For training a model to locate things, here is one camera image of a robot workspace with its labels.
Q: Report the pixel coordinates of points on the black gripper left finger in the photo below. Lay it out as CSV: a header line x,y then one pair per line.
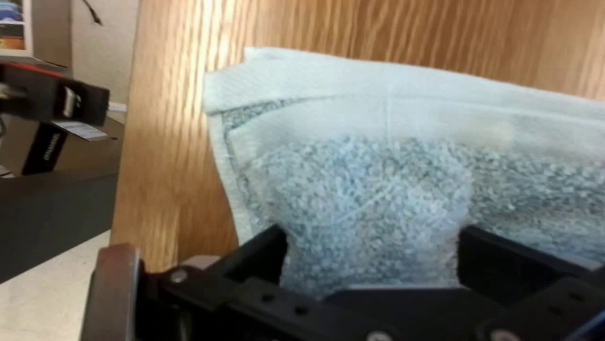
x,y
247,285

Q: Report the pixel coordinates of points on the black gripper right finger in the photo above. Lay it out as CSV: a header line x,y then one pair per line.
x,y
536,295

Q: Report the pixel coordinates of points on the light blue terry cloth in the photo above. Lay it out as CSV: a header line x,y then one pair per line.
x,y
379,145

